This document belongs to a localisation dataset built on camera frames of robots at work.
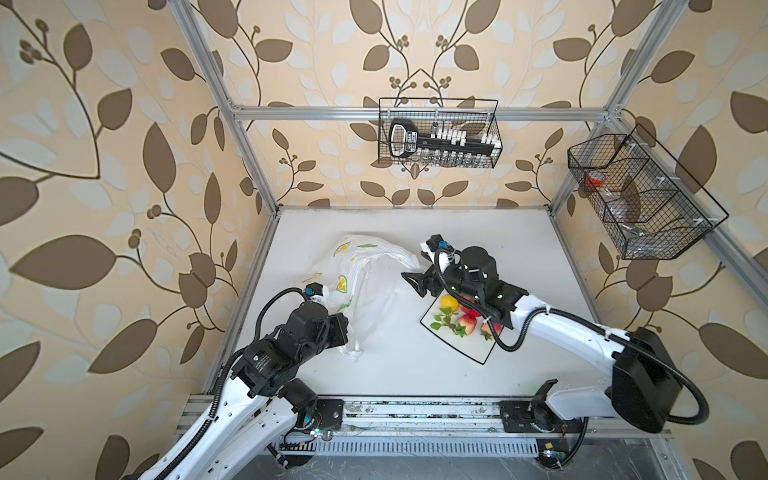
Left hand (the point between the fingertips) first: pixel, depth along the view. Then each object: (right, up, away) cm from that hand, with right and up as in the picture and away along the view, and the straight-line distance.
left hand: (353, 320), depth 72 cm
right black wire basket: (+73, +28, +1) cm, 78 cm away
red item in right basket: (+70, +38, +16) cm, 81 cm away
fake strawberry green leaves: (+37, -8, +13) cm, 40 cm away
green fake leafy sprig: (+28, -6, +14) cm, 32 cm away
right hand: (+15, +13, +5) cm, 21 cm away
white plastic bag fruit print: (+1, +11, +2) cm, 12 cm away
